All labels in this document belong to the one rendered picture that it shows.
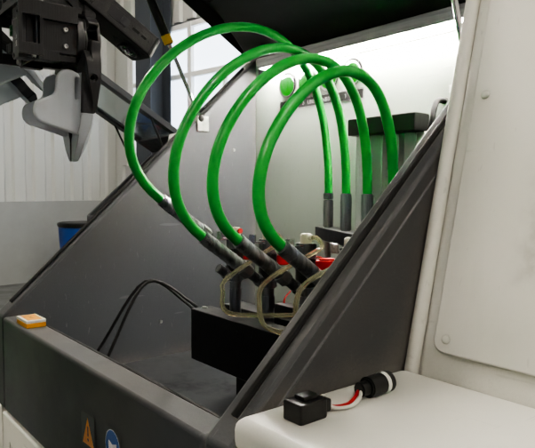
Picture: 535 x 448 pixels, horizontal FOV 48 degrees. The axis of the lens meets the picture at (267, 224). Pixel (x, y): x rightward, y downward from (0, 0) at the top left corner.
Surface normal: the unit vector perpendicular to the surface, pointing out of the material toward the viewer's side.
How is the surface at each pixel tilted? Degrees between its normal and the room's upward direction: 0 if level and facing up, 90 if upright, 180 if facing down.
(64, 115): 93
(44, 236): 90
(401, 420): 0
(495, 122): 76
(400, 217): 90
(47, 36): 90
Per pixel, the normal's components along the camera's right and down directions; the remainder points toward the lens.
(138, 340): 0.63, 0.05
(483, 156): -0.76, -0.21
